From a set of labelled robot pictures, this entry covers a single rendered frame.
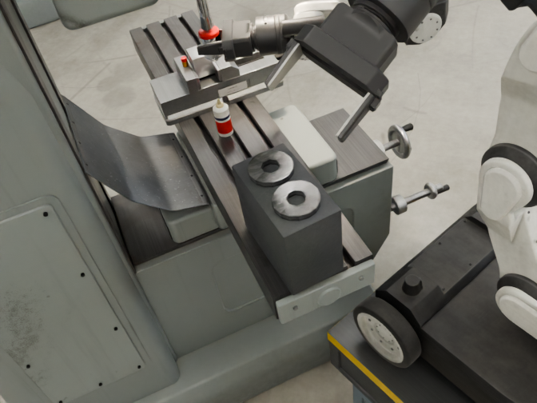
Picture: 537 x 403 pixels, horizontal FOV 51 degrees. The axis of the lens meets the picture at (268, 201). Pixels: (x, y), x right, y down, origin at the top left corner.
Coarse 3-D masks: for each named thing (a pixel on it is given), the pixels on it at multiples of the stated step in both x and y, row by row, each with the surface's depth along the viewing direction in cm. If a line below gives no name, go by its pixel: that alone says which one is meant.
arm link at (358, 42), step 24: (360, 0) 64; (384, 0) 62; (408, 0) 62; (336, 24) 64; (360, 24) 64; (384, 24) 63; (408, 24) 63; (312, 48) 64; (336, 48) 64; (360, 48) 63; (384, 48) 63; (336, 72) 67; (360, 72) 63
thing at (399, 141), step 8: (392, 128) 181; (400, 128) 178; (408, 128) 178; (392, 136) 184; (400, 136) 177; (376, 144) 178; (384, 144) 181; (392, 144) 181; (400, 144) 181; (408, 144) 177; (384, 152) 178; (400, 152) 183; (408, 152) 178
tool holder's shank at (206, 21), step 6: (198, 0) 123; (204, 0) 123; (198, 6) 124; (204, 6) 123; (204, 12) 124; (204, 18) 125; (210, 18) 126; (204, 24) 126; (210, 24) 127; (204, 30) 128; (210, 30) 128
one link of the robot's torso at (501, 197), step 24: (480, 168) 113; (504, 168) 108; (480, 192) 117; (504, 192) 110; (528, 192) 107; (504, 216) 115; (528, 216) 117; (504, 240) 126; (528, 240) 120; (504, 264) 130; (528, 264) 124; (528, 288) 125
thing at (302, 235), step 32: (256, 160) 111; (288, 160) 110; (256, 192) 107; (288, 192) 104; (320, 192) 105; (256, 224) 115; (288, 224) 101; (320, 224) 102; (288, 256) 103; (320, 256) 108; (288, 288) 113
